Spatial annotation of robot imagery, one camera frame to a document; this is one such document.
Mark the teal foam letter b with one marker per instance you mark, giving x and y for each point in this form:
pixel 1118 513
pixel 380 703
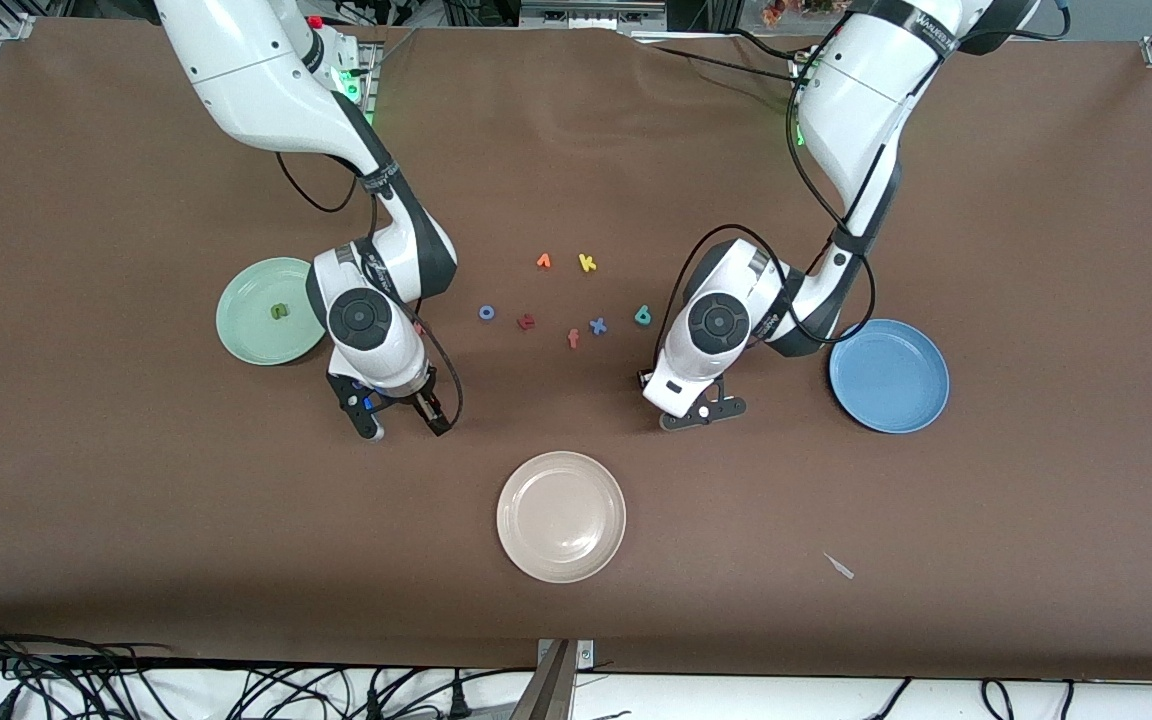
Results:
pixel 643 318

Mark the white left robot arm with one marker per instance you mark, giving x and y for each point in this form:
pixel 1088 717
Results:
pixel 866 100

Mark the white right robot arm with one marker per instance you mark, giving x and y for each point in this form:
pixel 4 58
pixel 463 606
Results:
pixel 256 80

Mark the beige plate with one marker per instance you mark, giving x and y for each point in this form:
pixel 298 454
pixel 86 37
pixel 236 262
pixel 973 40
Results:
pixel 561 518

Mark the green plate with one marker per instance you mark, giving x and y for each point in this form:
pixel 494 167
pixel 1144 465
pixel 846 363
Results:
pixel 256 300

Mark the brown table cover sheet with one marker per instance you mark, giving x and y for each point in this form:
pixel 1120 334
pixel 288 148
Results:
pixel 236 500

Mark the blue plate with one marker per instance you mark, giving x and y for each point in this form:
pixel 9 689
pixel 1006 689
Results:
pixel 891 378

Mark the small white paper scrap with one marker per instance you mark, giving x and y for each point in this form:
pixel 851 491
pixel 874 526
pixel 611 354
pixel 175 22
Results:
pixel 841 568

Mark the black power plug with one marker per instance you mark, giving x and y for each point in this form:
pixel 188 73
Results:
pixel 456 700
pixel 373 703

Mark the grey metal bar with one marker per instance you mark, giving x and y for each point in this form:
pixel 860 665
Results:
pixel 548 690

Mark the orange dried flowers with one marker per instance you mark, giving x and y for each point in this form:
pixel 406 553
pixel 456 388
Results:
pixel 776 12

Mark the metal clamp bracket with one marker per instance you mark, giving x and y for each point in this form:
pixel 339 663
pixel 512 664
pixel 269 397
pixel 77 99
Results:
pixel 586 655

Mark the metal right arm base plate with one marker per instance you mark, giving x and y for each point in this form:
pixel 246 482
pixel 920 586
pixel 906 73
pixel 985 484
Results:
pixel 374 70

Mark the aluminium frame piece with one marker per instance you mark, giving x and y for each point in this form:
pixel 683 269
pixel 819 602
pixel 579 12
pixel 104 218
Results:
pixel 591 15

